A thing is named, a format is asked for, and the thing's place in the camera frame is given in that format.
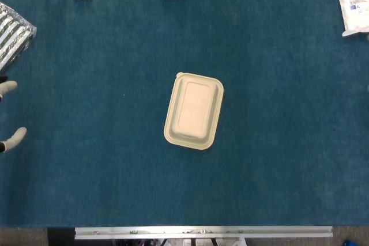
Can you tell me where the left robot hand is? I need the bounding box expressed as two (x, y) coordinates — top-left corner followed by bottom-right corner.
(0, 75), (28, 153)

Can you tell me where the beige lidded food container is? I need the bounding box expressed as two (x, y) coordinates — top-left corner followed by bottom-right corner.
(163, 71), (225, 152)

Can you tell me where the striped cloth in plastic bag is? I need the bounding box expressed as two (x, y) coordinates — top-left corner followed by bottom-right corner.
(0, 1), (37, 73)

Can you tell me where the blue felt table mat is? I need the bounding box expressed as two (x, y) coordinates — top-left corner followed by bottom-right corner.
(0, 0), (369, 228)

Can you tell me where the white printed plastic pouch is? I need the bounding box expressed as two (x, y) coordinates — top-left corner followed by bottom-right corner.
(329, 0), (369, 37)

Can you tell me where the aluminium profile rail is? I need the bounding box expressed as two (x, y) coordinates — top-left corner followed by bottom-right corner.
(74, 225), (333, 240)

